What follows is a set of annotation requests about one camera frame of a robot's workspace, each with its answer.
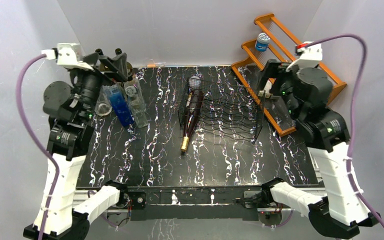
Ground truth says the blue white lidded jar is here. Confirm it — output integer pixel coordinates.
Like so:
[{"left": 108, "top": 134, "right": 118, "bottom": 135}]
[{"left": 255, "top": 32, "right": 271, "bottom": 52}]

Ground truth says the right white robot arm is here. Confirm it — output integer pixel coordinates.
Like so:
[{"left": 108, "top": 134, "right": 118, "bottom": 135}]
[{"left": 237, "top": 59, "right": 379, "bottom": 240}]

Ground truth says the small clear plastic cup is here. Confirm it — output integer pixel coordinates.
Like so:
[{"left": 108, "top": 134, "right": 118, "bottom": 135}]
[{"left": 188, "top": 75, "right": 202, "bottom": 90}]

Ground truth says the clear bottle black gold label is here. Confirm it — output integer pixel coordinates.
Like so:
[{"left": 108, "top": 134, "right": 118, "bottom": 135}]
[{"left": 124, "top": 76, "right": 148, "bottom": 128}]

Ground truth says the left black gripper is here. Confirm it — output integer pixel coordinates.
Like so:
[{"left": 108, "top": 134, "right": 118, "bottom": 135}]
[{"left": 73, "top": 52, "right": 127, "bottom": 122}]

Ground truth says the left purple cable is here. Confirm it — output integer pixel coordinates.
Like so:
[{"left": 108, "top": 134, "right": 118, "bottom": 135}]
[{"left": 15, "top": 52, "right": 60, "bottom": 240}]

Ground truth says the black wire wine rack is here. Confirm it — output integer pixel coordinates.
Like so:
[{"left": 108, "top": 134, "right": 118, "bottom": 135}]
[{"left": 177, "top": 77, "right": 264, "bottom": 142}]

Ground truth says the blue clear glass bottle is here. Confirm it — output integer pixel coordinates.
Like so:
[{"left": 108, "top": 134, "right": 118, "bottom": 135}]
[{"left": 102, "top": 84, "right": 134, "bottom": 127}]

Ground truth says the clear bottle white gold label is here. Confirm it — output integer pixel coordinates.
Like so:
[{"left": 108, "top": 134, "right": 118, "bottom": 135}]
[{"left": 94, "top": 94, "right": 112, "bottom": 117}]

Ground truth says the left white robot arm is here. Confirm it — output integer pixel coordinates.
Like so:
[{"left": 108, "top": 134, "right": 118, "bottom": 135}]
[{"left": 16, "top": 48, "right": 131, "bottom": 240}]

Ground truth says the orange wooden shelf rack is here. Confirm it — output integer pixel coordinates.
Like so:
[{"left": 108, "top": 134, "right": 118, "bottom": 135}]
[{"left": 230, "top": 13, "right": 348, "bottom": 137}]

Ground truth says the green silver-foil wine bottle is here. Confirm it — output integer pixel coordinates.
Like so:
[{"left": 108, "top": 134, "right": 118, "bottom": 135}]
[{"left": 115, "top": 48, "right": 134, "bottom": 81}]

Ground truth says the dark green white-label wine bottle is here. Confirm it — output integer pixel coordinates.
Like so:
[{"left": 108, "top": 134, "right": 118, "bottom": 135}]
[{"left": 95, "top": 48, "right": 104, "bottom": 56}]

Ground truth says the dark red gold-foil wine bottle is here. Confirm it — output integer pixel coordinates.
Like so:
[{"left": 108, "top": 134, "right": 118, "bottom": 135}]
[{"left": 180, "top": 90, "right": 204, "bottom": 153}]

